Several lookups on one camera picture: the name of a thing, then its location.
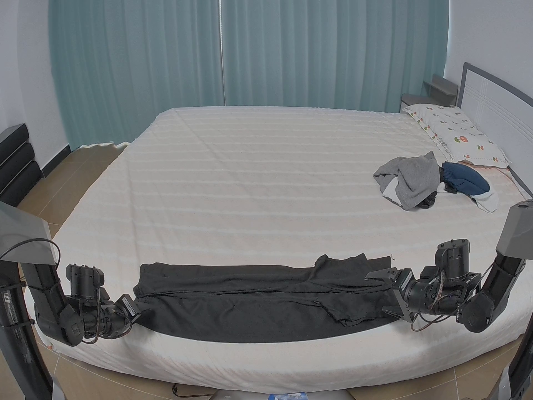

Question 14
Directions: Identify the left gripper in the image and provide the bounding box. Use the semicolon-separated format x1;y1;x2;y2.
104;292;143;329

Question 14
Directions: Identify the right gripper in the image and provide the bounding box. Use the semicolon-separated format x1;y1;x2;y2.
364;267;439;322

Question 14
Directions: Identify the black T-shirt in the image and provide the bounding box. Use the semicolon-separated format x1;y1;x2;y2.
134;253;411;344

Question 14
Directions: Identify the pile of clothes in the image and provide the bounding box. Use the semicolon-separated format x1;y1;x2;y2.
373;150;499;213

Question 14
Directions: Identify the bed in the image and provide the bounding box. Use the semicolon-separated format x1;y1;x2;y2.
50;62;533;393

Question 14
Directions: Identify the white printed pillow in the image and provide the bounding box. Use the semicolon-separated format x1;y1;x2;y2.
402;103;512;169

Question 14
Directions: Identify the black chest of drawers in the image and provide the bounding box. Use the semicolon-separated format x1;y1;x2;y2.
0;123;43;208

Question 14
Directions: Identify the grey bedside table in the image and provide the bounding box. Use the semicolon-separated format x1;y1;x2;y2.
401;73;459;114

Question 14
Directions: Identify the blue-green curtain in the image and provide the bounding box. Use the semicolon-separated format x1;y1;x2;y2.
220;0;452;113
49;0;223;152

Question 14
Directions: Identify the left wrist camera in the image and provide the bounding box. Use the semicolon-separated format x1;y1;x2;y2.
66;263;105;300

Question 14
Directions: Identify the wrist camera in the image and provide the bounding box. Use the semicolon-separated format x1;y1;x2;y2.
66;263;105;300
434;238;472;286

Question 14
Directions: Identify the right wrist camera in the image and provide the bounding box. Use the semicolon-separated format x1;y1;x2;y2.
434;238;472;286

